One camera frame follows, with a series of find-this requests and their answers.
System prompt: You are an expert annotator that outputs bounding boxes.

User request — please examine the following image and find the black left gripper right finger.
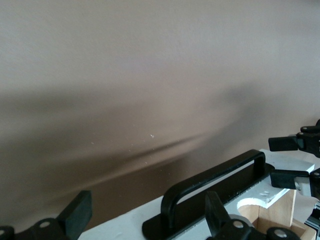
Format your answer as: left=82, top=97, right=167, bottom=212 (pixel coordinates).
left=204, top=190, right=309, bottom=240

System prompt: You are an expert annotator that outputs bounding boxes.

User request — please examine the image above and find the brown table cloth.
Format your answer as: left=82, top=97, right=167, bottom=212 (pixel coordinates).
left=0, top=0, right=320, bottom=235

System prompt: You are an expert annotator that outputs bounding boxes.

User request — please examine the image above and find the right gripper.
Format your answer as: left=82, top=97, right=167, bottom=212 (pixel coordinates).
left=268, top=119, right=320, bottom=230

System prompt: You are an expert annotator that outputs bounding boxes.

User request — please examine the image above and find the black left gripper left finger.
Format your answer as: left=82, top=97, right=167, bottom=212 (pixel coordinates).
left=0, top=189, right=93, bottom=240

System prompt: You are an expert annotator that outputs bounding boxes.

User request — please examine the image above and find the wooden drawer with white front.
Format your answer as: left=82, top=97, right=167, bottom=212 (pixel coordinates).
left=81, top=148, right=320, bottom=240

